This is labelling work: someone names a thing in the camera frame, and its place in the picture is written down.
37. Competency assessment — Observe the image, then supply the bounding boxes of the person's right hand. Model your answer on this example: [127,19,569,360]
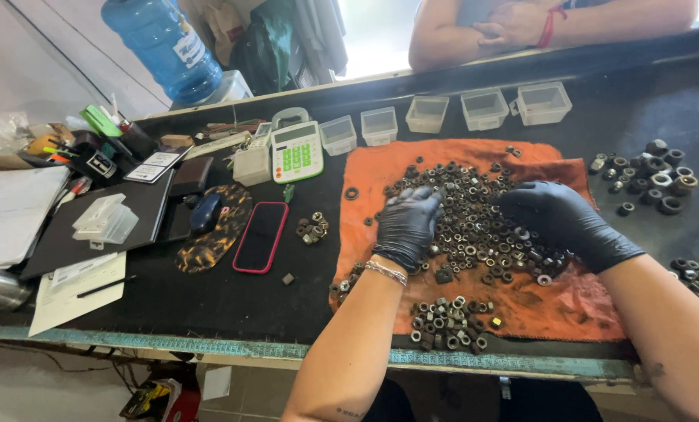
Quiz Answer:
[492,181,647,275]

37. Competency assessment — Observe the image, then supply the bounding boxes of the person's left hand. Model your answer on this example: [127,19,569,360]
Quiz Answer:
[372,186,445,274]

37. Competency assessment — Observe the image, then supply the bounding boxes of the large pile of small nuts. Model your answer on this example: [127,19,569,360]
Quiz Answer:
[365,156,574,287]

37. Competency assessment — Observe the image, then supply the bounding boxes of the clear plastic container with lid tab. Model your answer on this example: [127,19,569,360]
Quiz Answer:
[509,81,573,127]

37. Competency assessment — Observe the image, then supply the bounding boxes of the orange stained cloth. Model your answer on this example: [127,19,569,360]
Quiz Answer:
[328,138,627,343]

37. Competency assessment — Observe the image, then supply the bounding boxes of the small cluster of brass nuts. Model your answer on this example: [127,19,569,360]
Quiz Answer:
[296,211,330,245]

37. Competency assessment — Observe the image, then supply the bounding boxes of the small cluster of grey nuts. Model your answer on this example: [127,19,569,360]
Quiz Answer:
[329,262,367,302]

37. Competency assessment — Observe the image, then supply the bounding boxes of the white and green calculator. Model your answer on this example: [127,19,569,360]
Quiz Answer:
[270,121,325,185]

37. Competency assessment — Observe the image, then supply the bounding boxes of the pile of medium hex nuts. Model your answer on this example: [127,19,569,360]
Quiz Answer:
[409,295,504,355]

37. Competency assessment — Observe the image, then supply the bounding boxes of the pile of big dark nuts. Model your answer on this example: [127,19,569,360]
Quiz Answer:
[587,139,699,217]

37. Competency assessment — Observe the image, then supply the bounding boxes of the grey tape dispenser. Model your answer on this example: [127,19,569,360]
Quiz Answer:
[270,107,311,131]

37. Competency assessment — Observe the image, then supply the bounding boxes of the smartphone with red case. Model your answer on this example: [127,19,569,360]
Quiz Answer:
[232,201,291,275]

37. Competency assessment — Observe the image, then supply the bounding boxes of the white plastic box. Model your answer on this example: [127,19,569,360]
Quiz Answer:
[232,145,273,188]

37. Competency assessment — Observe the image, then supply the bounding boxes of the tortoiseshell pattern mouse pad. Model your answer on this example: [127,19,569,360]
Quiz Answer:
[174,183,255,275]

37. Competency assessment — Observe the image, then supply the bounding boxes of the white ruler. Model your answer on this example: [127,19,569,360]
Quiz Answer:
[183,130,252,161]

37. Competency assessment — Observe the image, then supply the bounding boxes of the hanging clothes and bags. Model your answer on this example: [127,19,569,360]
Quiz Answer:
[178,0,349,98]

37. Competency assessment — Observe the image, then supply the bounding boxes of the blue computer mouse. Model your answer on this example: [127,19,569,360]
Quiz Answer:
[189,191,223,234]

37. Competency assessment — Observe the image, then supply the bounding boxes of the brown leather wallet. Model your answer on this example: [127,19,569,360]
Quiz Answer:
[167,155,215,198]

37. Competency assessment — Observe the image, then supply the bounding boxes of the teal measuring tape strip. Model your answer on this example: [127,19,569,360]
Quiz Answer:
[0,325,635,382]

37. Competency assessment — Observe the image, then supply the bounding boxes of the black and white cards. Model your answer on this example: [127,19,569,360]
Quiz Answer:
[123,146,193,185]

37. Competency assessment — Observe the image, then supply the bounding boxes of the blue water jug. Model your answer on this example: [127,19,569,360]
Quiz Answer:
[100,0,224,106]

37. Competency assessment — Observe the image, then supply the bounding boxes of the stack of clear plastic boxes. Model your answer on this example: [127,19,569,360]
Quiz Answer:
[71,193,140,251]

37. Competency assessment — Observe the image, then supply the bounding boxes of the black pen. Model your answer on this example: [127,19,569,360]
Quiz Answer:
[77,275,138,299]

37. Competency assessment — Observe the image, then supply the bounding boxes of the black desk organizer with pens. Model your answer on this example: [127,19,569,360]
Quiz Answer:
[44,130,120,187]

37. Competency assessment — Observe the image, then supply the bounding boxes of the yellow and black package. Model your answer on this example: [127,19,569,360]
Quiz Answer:
[119,378,182,420]

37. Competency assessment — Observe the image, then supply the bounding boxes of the red pen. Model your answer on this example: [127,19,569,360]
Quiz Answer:
[56,176,93,209]

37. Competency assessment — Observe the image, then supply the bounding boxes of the printed paper sheet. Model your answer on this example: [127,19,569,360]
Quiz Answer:
[28,251,128,338]

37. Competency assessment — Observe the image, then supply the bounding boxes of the black folder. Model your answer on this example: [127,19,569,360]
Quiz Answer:
[20,169,176,281]

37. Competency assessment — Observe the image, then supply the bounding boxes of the stack of white papers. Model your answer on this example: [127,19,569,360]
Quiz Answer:
[0,165,71,272]

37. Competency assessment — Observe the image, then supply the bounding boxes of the metal cup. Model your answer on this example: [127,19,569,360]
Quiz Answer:
[0,270,34,312]

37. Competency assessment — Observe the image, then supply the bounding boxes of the beaded wrist bracelet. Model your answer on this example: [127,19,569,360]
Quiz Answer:
[364,260,409,288]

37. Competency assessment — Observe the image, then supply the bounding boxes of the red string wristband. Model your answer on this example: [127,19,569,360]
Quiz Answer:
[536,5,569,49]

